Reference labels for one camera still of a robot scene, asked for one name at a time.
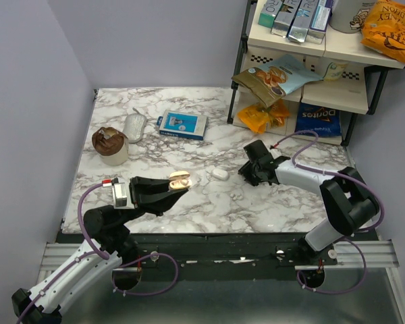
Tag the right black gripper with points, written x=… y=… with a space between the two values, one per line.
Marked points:
x=245 y=170

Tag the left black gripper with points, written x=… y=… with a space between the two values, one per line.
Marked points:
x=142 y=192

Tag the beige earbud charging case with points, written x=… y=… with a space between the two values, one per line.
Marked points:
x=179 y=180

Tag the white earbud charging case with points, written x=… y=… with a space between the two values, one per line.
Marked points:
x=220 y=174

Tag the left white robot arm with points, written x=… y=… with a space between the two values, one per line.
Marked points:
x=107 y=244

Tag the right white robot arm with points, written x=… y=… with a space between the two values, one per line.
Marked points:
x=349 y=203

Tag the orange snack bag lower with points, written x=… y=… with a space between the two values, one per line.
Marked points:
x=259 y=119

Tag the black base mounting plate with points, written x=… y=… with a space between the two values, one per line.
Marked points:
x=222 y=257

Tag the blue Harry's razor box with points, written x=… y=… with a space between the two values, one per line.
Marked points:
x=182 y=125

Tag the blue Doritos bag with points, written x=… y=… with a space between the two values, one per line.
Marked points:
x=324 y=121

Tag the gold blue snack bag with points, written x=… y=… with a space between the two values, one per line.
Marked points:
x=276 y=79

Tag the teal toothpaste box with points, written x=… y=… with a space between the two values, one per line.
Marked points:
x=269 y=12

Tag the orange kettle chips bag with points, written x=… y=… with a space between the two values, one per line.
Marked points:
x=384 y=29

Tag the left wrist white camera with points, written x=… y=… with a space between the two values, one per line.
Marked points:
x=120 y=192

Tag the black frame shelf rack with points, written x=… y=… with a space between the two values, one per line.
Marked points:
x=358 y=90

